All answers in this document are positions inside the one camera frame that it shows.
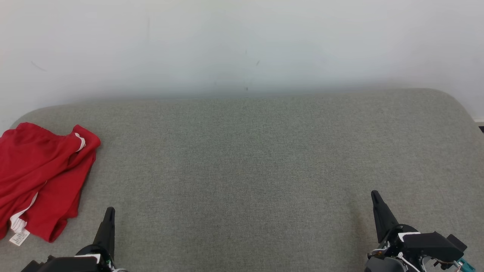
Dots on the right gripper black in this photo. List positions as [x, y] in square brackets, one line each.
[393, 243]

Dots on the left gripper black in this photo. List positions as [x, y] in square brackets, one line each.
[106, 260]

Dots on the red jersey white sleeves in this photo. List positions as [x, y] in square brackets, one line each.
[53, 204]

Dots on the grey fabric sofa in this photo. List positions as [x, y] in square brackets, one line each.
[242, 170]

